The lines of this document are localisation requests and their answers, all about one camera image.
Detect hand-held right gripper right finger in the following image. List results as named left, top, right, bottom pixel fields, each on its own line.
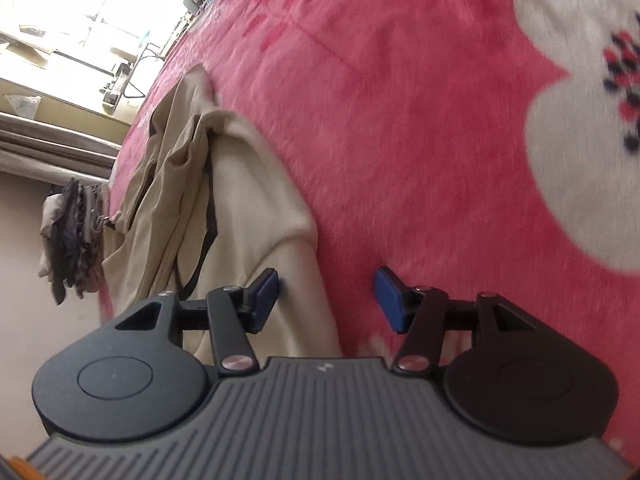
left=375, top=266, right=538, bottom=373

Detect beige curtain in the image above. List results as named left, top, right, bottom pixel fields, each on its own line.
left=0, top=110, right=121, bottom=181

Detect pink floral blanket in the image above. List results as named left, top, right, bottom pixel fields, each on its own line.
left=97, top=0, right=640, bottom=456

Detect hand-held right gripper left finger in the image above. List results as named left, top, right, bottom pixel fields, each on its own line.
left=116, top=268, right=279, bottom=373

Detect bright window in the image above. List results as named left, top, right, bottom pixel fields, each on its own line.
left=0, top=0, right=201, bottom=126

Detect dark hanging clothes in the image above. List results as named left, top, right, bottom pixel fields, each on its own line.
left=39, top=176, right=112, bottom=306

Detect beige zip jacket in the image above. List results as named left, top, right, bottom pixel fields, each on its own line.
left=101, top=64, right=346, bottom=361

